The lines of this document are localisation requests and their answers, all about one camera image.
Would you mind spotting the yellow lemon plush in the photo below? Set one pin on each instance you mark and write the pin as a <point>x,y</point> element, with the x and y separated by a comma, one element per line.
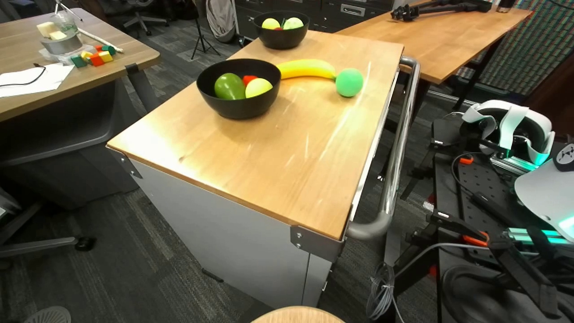
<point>257,86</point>

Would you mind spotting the small red strawberry plush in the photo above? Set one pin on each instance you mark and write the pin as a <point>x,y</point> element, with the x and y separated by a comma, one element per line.
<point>246,79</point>

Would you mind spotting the dark green pear plush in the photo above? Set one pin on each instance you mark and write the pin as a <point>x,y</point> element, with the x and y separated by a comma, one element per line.
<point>230,86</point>

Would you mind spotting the small yellow round plush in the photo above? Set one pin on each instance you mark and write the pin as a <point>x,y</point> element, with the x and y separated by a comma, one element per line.
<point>272,23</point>

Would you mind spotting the pale green round plush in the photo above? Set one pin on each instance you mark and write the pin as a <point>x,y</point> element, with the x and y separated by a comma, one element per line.
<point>293,21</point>

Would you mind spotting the yellow banana plush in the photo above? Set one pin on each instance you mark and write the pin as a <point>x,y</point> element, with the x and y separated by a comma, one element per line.
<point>307,68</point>

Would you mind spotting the bright green ball plush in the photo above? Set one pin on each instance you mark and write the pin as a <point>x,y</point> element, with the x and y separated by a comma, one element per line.
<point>349,82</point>

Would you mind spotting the metal tool cart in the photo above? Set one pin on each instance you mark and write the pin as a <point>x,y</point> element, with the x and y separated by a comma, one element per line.
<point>268,202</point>

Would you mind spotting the near black bowl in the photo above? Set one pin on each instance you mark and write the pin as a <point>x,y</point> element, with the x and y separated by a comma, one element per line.
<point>246,107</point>

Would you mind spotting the black bowl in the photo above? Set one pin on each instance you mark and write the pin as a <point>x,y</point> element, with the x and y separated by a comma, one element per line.
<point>280,37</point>
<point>246,107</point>

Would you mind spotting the far black bowl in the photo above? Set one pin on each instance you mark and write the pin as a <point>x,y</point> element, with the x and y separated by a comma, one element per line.
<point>280,37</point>

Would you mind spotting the round wooden stool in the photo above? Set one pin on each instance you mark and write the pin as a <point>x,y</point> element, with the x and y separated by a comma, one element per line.
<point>298,314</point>

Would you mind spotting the large wooden office table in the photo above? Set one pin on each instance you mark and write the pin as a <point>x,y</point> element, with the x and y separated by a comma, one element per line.
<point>54,141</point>

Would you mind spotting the white vr headset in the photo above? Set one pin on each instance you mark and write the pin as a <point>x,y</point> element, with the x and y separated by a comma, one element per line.
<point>517,136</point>

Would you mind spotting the clear plastic cup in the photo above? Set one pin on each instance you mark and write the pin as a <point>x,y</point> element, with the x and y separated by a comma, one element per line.
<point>60,32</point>

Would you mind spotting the white papers on table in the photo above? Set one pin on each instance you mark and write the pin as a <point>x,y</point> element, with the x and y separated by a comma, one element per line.
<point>35,79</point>

